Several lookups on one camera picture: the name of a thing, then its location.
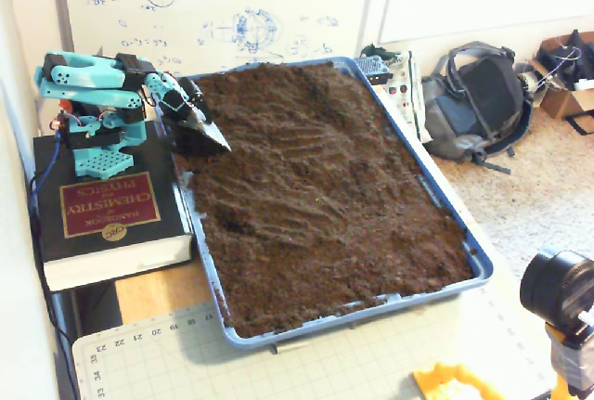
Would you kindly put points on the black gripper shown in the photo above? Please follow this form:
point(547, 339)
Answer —
point(200, 122)

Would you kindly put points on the brown soil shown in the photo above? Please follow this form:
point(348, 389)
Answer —
point(315, 196)

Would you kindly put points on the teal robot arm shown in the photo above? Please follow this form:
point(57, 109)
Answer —
point(93, 75)

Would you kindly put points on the whiteboard with blue drawings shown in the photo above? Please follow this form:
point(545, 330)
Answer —
point(209, 10)

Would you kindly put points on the black chemistry physics handbook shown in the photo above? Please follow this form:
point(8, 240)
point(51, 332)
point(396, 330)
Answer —
point(111, 233)

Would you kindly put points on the perforated electronics box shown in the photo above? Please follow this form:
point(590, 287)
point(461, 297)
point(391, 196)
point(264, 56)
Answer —
point(373, 68)

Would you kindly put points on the white electronics board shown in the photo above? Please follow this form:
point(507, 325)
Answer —
point(410, 94)

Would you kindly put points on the small metal pin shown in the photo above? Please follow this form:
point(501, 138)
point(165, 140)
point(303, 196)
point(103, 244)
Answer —
point(290, 348)

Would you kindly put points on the grey gridded cutting mat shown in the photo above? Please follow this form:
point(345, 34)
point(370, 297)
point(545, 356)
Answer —
point(232, 372)

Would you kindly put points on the grey backpack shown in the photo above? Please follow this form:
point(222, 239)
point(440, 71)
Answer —
point(482, 94)

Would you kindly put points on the blue plastic tray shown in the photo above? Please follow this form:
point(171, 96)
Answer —
point(464, 251)

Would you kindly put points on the yellow plastic part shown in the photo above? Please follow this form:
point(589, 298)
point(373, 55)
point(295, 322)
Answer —
point(445, 381)

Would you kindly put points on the cardboard box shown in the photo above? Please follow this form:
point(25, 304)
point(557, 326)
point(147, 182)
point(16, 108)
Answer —
point(564, 100)

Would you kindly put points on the black fabric items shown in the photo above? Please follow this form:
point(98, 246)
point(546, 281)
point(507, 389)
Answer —
point(573, 61)

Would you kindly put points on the black camera lens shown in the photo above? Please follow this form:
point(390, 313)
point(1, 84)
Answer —
point(552, 288)

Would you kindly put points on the yellow camera stand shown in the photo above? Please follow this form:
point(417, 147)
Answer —
point(564, 372)

